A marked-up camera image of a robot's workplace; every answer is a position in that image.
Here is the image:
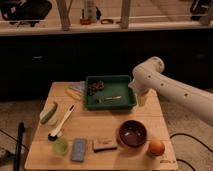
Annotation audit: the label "black floor cable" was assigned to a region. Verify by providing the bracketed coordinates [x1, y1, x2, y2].
[169, 132, 213, 171]

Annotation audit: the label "light blue cloth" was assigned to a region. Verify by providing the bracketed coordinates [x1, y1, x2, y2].
[69, 81, 85, 93]

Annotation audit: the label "small green cup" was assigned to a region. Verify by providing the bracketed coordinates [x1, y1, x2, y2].
[53, 138, 68, 155]

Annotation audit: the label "orange fruit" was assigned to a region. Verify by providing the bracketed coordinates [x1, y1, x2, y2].
[148, 140, 165, 156]

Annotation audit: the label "wooden block eraser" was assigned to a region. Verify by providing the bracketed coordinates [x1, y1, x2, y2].
[93, 138, 118, 153]

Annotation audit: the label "dark grape bunch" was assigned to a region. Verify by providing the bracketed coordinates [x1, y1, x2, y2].
[87, 81, 104, 96]

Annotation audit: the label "white bottle on shelf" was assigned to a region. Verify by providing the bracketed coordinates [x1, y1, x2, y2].
[83, 0, 101, 23]

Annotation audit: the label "green plastic tray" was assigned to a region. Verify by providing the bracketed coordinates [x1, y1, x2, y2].
[84, 75, 137, 110]

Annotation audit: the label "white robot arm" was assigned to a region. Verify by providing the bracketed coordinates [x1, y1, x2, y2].
[129, 56, 213, 126]

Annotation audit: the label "silver fork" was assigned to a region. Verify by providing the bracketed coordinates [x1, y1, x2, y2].
[95, 96, 122, 103]

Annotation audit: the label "blue sponge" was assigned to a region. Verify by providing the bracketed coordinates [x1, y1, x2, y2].
[71, 138, 87, 162]

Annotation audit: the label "brown wooden bowl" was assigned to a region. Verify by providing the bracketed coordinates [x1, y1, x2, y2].
[117, 120, 147, 148]

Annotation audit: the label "white dish brush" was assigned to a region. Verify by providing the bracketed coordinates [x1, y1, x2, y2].
[48, 106, 74, 141]

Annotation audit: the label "yellow banana pieces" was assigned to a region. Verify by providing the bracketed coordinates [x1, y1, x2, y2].
[66, 89, 82, 100]

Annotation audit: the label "black pole stand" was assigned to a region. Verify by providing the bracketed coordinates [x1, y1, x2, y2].
[13, 122, 25, 171]

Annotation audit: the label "black bag on shelf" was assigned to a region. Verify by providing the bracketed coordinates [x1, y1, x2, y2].
[0, 0, 52, 27]

